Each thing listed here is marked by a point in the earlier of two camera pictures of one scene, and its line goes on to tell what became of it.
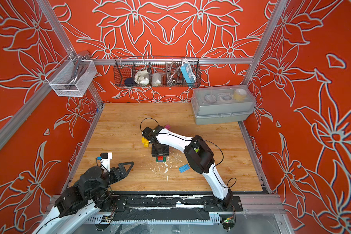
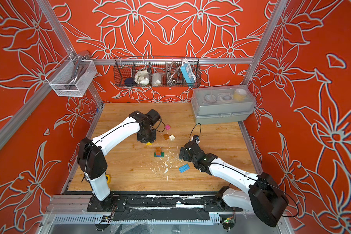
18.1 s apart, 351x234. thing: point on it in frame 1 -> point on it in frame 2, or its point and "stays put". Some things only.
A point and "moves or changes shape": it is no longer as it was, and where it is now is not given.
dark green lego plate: [164, 159] moves or changes shape
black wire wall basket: [157, 71] stays put
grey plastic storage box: [220, 104] stays put
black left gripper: [118, 178] -> [152, 140]
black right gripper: [165, 153] -> [185, 157]
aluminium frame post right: [264, 42] stays put
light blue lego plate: [184, 168] stays put
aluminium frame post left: [66, 42] stays put
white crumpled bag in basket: [142, 77] stays put
